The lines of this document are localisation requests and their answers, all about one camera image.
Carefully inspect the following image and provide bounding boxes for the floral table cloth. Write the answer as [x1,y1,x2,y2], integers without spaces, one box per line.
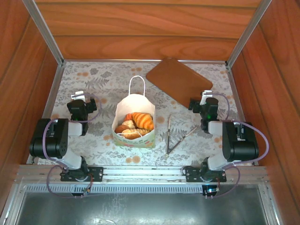
[30,60,255,166]

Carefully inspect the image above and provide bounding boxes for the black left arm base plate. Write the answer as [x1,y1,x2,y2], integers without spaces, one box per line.
[60,165,104,183]

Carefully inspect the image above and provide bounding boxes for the grey metal sheet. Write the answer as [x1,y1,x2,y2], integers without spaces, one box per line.
[16,192,269,225]

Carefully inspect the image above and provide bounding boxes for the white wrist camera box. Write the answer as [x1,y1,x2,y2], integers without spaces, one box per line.
[200,90,214,105]
[71,90,86,101]

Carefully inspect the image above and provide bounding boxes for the slim serving tongs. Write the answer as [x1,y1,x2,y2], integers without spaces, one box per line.
[165,114,198,158]

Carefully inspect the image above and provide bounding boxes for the brown wooden tray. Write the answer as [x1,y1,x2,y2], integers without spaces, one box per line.
[145,57,214,109]

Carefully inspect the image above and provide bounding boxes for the grey slotted cable duct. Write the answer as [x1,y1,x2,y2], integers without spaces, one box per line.
[24,183,260,194]

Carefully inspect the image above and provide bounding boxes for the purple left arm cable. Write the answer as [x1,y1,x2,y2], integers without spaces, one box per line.
[43,92,103,200]

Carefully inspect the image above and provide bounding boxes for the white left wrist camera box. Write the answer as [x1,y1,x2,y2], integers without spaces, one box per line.
[71,90,86,101]

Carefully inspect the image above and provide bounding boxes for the aluminium frame post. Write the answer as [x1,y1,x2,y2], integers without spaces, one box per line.
[225,0,274,68]
[22,0,65,67]

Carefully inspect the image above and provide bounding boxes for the aluminium frame bar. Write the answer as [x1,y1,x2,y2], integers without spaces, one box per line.
[62,59,227,64]
[25,63,64,165]
[225,65,260,166]
[257,184,285,225]
[0,184,26,225]

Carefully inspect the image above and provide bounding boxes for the aluminium mounting rail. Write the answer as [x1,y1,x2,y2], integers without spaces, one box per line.
[15,165,269,186]

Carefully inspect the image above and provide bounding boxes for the orange striped fake croissant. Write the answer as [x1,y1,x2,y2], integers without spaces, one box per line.
[130,112,155,130]

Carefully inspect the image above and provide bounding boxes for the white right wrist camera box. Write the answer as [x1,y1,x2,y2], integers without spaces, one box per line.
[200,90,214,105]

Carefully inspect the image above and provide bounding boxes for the white printed paper bag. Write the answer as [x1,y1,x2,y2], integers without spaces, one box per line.
[111,75,157,149]

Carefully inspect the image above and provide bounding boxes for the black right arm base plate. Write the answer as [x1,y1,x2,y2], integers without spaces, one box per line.
[185,166,227,183]

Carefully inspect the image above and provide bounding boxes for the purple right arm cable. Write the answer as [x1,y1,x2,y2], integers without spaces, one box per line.
[206,92,270,199]

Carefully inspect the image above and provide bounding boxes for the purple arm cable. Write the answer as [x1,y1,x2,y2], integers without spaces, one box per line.
[206,92,270,199]
[43,92,103,200]

